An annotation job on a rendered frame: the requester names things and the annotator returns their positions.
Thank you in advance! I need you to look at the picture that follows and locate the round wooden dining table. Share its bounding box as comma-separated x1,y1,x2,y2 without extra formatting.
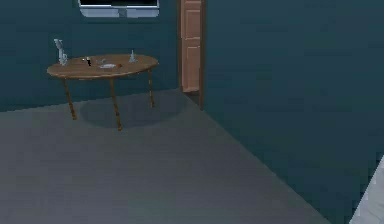
46,53,160,132

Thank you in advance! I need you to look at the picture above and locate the light brown room door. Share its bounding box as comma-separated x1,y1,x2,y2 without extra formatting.
179,0,205,94

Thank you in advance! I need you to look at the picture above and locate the pale grey furniture edge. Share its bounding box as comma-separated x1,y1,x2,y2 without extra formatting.
348,155,384,224

